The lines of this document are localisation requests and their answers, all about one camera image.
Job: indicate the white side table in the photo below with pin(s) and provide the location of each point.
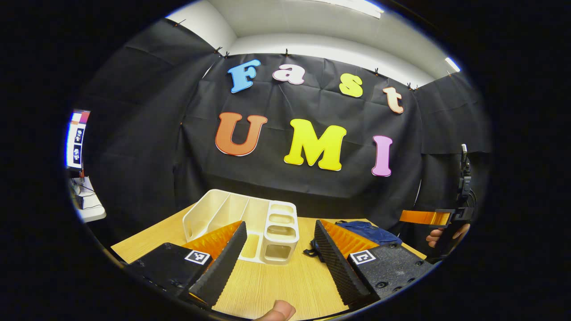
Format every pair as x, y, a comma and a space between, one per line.
91, 209

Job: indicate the blue schoolbag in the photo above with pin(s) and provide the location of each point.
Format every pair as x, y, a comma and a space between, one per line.
370, 232

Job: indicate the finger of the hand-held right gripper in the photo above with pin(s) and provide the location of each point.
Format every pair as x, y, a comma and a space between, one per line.
424, 217

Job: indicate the white bookshelf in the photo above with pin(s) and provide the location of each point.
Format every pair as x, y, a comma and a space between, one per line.
223, 209

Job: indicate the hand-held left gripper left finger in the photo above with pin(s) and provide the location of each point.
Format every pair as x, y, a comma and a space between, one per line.
221, 267

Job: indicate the computer monitor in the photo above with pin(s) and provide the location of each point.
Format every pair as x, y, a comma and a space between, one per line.
76, 140

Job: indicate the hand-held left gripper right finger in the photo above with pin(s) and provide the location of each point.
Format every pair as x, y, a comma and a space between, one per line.
337, 263

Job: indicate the ceiling light panel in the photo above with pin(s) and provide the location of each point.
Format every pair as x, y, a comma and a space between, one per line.
452, 64
352, 6

